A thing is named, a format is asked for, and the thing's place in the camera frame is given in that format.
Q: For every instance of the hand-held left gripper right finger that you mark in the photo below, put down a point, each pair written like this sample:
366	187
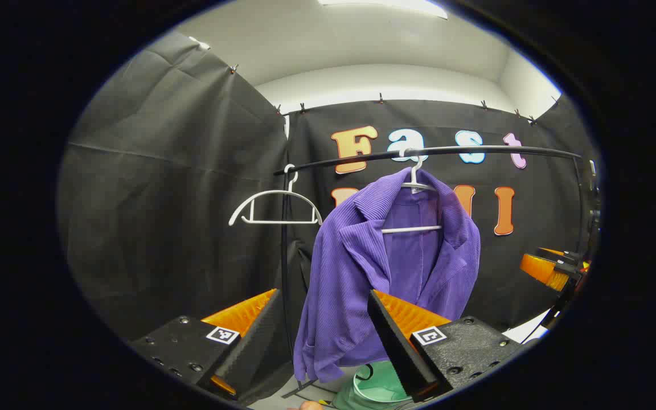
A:
396	347

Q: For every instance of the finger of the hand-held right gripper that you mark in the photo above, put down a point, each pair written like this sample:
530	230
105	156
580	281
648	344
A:
570	256
541	270

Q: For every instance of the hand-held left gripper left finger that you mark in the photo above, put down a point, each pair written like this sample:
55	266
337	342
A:
251	347

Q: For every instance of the green laundry hamper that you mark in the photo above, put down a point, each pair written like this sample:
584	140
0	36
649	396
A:
379	393

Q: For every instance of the white clothes hanger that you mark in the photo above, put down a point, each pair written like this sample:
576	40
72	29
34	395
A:
282	221
413	229

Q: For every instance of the black clothes rack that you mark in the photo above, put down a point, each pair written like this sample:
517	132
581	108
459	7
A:
351	160

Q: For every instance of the black backdrop cloth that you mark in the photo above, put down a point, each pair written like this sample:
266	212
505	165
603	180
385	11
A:
163	199
499	285

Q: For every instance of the ceiling light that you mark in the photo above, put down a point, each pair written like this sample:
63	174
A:
385	5

